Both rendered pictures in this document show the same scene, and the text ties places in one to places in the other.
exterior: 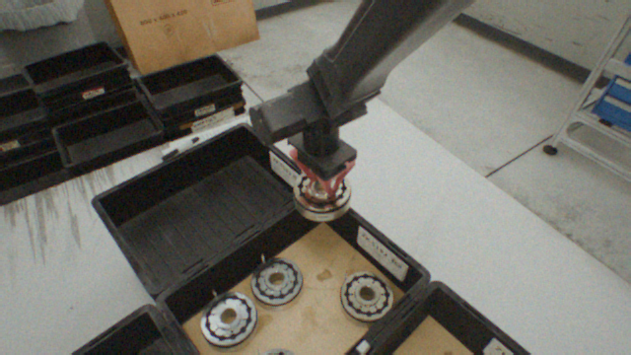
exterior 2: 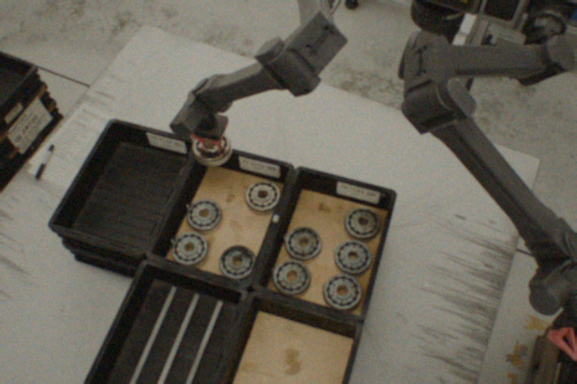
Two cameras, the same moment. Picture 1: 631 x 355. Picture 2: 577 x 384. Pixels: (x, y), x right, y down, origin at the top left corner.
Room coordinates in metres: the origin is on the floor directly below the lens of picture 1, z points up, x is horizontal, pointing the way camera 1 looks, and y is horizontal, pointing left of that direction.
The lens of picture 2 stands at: (-0.46, 0.26, 2.32)
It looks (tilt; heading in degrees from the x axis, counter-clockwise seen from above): 58 degrees down; 330
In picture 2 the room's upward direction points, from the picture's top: 1 degrees counter-clockwise
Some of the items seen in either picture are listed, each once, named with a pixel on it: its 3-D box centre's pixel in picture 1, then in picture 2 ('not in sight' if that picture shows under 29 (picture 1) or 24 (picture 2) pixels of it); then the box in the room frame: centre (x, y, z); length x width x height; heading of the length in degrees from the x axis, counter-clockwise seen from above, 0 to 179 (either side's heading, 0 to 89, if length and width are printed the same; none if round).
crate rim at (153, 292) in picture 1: (208, 194); (126, 183); (0.54, 0.23, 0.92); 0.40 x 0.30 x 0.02; 132
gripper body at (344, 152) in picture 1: (320, 135); (204, 117); (0.45, -0.01, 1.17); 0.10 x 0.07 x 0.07; 41
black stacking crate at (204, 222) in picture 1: (213, 209); (131, 193); (0.54, 0.23, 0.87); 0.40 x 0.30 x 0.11; 132
